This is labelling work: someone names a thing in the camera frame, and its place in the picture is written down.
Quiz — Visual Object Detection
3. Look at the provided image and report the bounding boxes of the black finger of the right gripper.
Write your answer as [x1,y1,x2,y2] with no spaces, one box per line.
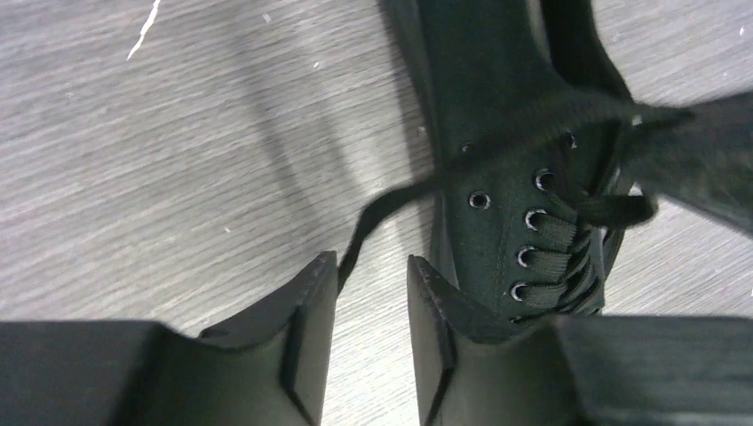
[623,91,752,234]

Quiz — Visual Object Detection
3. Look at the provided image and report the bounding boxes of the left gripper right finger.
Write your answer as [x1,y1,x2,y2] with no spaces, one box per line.
[408,256,565,425]

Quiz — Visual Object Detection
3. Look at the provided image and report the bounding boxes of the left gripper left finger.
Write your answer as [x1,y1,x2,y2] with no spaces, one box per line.
[199,251,338,425]

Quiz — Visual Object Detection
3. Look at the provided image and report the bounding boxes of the black canvas shoe with laces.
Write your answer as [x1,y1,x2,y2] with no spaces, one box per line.
[336,0,660,326]

